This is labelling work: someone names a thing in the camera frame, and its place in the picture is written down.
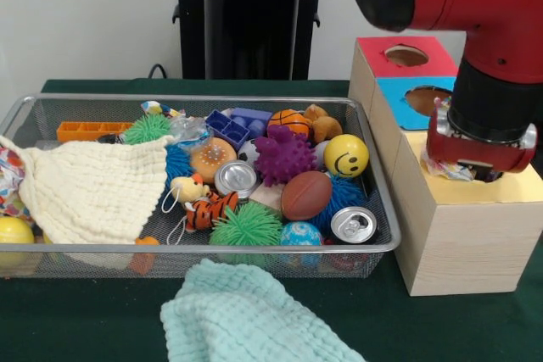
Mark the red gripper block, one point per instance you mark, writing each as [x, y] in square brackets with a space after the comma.
[484, 154]

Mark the colourful polka dot cloth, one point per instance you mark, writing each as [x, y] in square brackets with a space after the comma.
[445, 169]

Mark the mint green knitted cloth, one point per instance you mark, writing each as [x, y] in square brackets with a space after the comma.
[246, 315]

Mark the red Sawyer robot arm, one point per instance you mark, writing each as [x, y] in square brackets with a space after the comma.
[475, 6]

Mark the wooden box with three holes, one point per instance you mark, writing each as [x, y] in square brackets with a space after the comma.
[467, 235]

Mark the yellow smiley face ball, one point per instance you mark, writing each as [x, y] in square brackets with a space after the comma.
[346, 157]

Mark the silver drink can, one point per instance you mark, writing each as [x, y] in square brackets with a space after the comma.
[354, 225]

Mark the brown toy football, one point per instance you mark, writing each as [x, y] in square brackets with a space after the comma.
[305, 195]

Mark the orange toy basketball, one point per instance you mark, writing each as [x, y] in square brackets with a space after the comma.
[290, 121]

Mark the blue globe ball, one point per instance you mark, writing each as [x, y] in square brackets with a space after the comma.
[301, 233]

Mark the purple spiky ball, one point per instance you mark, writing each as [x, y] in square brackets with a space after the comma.
[284, 157]

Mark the green spiky ball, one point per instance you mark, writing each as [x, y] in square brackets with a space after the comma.
[246, 226]

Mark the orange tiger plush toy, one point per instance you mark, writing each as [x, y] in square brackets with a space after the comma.
[208, 209]

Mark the orange plastic tray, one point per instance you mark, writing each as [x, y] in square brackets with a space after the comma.
[85, 130]

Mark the cream knitted cloth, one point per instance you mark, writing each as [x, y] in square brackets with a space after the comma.
[85, 188]

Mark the plain yellow ball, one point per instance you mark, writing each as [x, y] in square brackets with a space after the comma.
[13, 233]

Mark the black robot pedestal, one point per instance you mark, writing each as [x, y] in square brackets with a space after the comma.
[246, 23]

